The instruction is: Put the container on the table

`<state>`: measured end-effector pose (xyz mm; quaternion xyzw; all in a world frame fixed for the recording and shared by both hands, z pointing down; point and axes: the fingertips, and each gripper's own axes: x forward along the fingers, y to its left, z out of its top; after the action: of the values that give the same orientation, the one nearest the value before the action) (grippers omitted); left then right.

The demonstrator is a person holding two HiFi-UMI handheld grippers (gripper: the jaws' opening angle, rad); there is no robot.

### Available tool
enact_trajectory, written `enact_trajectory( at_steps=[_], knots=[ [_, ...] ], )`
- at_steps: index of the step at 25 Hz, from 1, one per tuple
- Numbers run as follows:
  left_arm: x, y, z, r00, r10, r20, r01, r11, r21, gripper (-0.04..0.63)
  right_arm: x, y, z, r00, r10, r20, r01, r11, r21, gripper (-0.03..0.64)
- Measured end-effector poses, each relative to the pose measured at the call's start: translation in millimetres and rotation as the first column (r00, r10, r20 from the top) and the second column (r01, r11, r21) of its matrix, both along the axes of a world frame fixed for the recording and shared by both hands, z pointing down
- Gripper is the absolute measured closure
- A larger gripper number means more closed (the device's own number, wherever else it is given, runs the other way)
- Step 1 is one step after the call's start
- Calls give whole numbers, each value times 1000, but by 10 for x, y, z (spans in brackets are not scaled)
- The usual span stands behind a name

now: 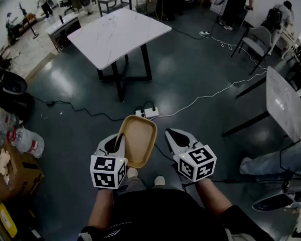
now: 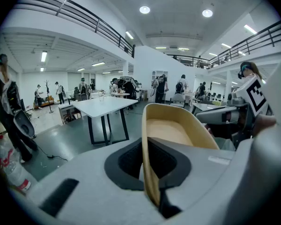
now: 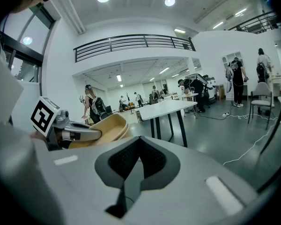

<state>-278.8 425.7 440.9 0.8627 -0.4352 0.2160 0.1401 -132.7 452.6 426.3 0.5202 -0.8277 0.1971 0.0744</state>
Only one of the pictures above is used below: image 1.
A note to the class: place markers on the red label plastic bottle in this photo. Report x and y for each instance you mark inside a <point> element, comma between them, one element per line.
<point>30,142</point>

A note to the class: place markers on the black stanchion post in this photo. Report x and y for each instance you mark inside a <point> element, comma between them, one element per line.
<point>32,29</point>

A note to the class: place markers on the white top cabinet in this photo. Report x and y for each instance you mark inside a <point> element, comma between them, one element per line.
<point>62,25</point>

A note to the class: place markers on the person's right forearm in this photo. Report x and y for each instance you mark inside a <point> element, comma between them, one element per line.
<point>213,197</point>

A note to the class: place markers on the black bottle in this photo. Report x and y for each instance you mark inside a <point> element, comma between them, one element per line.
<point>61,19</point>

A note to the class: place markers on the small white power strip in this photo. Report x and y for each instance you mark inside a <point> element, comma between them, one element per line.
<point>205,33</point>

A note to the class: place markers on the clear plastic lid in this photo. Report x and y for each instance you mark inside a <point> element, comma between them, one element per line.
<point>113,20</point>

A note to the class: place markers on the person's left white shoe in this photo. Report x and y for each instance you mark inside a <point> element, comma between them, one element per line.
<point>132,172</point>

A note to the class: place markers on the pile of clear plastic bottles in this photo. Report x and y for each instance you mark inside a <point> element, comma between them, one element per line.
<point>1,127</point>

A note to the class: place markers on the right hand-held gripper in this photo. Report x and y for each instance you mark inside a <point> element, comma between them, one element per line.
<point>195,164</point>

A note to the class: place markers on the white marble table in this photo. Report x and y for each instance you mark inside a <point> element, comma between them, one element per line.
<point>115,39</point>

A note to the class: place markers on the person's right white shoe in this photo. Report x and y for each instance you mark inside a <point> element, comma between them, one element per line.
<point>159,180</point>

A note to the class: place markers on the person's left forearm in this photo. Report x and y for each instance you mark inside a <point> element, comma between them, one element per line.
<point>101,207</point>

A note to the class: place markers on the grey padded chair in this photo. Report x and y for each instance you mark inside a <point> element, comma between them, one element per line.
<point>257,43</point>

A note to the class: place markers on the black office chair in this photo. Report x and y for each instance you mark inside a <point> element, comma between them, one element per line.
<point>69,1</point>

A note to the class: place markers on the person's white shoe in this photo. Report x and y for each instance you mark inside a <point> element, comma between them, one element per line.
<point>159,180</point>
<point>132,172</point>

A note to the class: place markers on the crumpled white paper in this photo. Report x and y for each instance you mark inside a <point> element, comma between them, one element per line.
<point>3,161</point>

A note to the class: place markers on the yellow packet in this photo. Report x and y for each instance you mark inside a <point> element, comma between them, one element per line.
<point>7,220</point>

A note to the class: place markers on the grey marble table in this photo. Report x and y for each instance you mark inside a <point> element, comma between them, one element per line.
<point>283,104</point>

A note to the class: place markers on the person's black shirt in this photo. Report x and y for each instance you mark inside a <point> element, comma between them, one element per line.
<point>160,215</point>

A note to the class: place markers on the tan plastic tray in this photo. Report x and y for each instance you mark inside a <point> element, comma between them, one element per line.
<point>140,142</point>

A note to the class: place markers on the black frame chair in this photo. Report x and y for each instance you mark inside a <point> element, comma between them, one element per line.
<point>299,81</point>

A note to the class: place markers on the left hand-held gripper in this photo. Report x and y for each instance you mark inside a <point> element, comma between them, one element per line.
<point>108,172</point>

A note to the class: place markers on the person's grey trousers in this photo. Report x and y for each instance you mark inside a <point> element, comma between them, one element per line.
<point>135,184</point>

